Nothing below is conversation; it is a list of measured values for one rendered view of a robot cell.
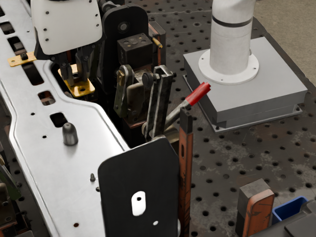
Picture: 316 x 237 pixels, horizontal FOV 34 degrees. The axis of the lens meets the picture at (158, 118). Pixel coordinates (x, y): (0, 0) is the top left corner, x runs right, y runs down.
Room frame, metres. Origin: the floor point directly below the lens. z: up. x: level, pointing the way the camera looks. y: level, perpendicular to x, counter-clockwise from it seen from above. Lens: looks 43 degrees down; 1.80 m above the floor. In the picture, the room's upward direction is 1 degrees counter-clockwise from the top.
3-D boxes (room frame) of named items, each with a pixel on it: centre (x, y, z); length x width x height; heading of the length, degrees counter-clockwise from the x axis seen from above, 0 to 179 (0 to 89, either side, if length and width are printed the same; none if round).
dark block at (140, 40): (1.01, 0.05, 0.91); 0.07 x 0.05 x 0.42; 117
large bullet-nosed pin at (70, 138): (0.81, 0.19, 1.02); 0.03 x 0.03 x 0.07
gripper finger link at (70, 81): (0.69, 0.16, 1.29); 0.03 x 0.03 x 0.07; 27
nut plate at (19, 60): (1.11, 0.34, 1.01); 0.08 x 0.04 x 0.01; 117
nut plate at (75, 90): (0.70, 0.14, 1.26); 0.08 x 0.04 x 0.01; 27
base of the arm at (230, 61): (1.34, -0.23, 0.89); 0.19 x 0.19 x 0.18
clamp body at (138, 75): (0.94, 0.04, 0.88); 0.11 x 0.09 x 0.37; 117
